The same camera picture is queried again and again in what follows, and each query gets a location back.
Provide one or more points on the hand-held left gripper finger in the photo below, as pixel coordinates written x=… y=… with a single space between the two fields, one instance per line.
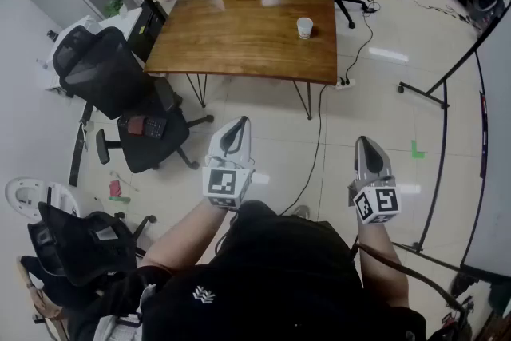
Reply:
x=244 y=149
x=217 y=145

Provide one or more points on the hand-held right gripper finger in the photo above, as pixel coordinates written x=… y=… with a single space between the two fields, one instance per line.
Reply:
x=360 y=161
x=379 y=163

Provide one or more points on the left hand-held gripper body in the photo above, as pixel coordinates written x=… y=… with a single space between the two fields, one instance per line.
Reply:
x=223 y=183

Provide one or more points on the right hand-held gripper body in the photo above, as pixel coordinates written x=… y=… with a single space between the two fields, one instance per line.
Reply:
x=377 y=203

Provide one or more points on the white paper cup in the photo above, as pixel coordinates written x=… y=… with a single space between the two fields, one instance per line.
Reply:
x=304 y=28

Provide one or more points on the person's right forearm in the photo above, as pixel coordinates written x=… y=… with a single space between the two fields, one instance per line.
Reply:
x=379 y=275

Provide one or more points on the person's left forearm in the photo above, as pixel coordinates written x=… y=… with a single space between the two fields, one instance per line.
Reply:
x=187 y=235

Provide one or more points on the black metal table leg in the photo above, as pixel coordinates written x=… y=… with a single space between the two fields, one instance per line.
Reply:
x=201 y=90
x=307 y=100

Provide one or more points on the black keyboard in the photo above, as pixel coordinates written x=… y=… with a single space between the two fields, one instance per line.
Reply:
x=155 y=128

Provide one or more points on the white power strip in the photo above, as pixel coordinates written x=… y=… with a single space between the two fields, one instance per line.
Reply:
x=345 y=84

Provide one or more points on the brown leather wallet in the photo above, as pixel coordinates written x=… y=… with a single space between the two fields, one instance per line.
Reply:
x=135 y=125

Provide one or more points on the green strip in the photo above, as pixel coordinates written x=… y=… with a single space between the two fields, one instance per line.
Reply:
x=120 y=199

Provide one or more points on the red cloth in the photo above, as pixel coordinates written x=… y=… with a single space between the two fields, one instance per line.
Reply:
x=115 y=188

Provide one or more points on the person's black shirt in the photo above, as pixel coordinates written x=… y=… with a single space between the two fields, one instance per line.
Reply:
x=279 y=283

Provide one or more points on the black cabinet yellow sticker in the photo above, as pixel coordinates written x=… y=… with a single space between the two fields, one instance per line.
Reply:
x=149 y=36

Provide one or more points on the black mesh office chair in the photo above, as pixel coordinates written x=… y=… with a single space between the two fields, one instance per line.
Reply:
x=80 y=251
x=104 y=76

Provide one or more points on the white side table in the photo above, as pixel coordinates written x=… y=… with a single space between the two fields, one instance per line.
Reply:
x=127 y=22

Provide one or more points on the white round plastic appliance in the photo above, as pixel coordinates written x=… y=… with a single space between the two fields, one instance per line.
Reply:
x=66 y=197

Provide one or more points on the green potted plant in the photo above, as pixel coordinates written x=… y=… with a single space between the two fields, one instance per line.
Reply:
x=113 y=7

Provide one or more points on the white fabric pouch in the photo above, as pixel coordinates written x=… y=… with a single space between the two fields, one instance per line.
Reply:
x=116 y=329

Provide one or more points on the small black device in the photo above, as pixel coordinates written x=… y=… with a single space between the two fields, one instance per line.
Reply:
x=52 y=35

